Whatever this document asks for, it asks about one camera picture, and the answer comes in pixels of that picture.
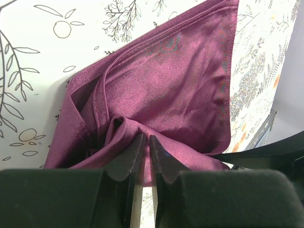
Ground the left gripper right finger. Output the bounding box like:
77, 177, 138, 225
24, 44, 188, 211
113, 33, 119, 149
150, 136, 304, 228

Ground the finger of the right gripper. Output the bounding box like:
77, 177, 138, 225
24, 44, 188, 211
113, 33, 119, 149
212, 132, 304, 170

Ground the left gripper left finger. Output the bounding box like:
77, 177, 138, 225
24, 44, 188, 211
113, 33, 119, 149
0, 134, 146, 228

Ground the purple cloth napkin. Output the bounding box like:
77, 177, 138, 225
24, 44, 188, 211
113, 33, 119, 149
45, 0, 239, 171

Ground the aluminium frame rail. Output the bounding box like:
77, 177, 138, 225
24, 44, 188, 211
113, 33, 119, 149
245, 109, 277, 150

